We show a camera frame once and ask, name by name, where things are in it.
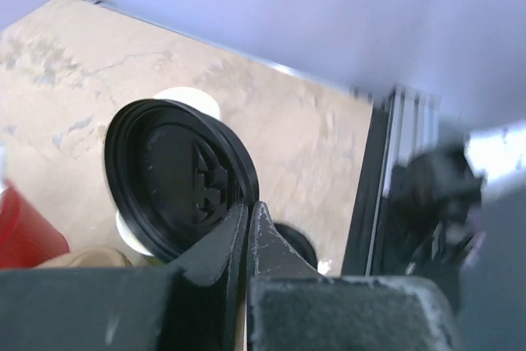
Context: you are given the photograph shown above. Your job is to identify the red ribbed cup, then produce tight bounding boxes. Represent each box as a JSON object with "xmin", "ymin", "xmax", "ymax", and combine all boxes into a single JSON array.
[{"xmin": 0, "ymin": 180, "xmax": 70, "ymax": 270}]

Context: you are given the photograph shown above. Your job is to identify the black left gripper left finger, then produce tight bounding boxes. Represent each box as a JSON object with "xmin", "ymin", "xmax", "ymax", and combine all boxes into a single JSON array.
[{"xmin": 164, "ymin": 201, "xmax": 249, "ymax": 350}]

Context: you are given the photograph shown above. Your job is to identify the black lid stack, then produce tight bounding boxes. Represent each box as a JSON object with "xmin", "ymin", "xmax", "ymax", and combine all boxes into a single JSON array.
[{"xmin": 275, "ymin": 223, "xmax": 318, "ymax": 269}]

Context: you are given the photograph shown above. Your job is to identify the green paper cup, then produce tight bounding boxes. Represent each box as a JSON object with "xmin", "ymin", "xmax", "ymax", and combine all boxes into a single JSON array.
[{"xmin": 115, "ymin": 86, "xmax": 221, "ymax": 262}]

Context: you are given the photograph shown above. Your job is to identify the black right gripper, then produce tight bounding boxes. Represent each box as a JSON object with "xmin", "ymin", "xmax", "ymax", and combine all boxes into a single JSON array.
[{"xmin": 387, "ymin": 143, "xmax": 485, "ymax": 273}]

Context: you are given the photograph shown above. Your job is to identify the black coffee lid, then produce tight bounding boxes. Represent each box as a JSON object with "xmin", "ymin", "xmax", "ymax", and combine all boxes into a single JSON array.
[{"xmin": 104, "ymin": 99, "xmax": 260, "ymax": 263}]

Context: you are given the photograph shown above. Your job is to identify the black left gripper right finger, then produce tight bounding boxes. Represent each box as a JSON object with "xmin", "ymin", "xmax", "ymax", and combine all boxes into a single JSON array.
[{"xmin": 247, "ymin": 202, "xmax": 452, "ymax": 350}]

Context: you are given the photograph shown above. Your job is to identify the cardboard cup carrier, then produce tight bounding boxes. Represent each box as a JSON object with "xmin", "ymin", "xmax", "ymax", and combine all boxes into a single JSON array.
[{"xmin": 38, "ymin": 246, "xmax": 132, "ymax": 269}]

